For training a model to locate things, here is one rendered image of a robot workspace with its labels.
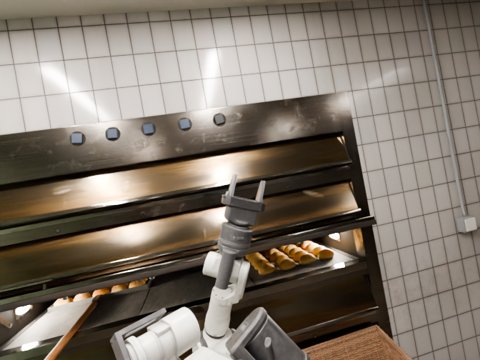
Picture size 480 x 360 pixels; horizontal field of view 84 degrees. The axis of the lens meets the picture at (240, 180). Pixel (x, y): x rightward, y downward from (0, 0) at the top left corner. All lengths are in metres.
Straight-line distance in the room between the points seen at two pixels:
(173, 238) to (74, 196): 0.47
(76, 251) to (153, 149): 0.57
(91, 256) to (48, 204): 0.29
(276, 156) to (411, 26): 1.12
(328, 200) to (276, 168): 0.34
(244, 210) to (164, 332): 0.36
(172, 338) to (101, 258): 0.92
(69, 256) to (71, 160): 0.43
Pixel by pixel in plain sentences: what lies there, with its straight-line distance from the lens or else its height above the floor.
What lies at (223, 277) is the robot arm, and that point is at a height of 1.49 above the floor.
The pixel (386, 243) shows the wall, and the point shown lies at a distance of 1.71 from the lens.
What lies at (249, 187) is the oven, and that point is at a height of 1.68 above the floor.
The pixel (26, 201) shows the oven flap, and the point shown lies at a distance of 1.49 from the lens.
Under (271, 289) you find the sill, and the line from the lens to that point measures 1.45.
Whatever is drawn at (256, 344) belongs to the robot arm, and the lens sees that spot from 0.64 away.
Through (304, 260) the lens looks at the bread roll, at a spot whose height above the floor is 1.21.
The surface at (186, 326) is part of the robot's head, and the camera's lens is 0.52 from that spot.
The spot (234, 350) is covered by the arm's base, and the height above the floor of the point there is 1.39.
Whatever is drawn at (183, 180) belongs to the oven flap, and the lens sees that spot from 1.30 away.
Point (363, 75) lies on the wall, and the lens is 1.73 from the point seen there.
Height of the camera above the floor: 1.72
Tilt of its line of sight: level
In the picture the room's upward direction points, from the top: 10 degrees counter-clockwise
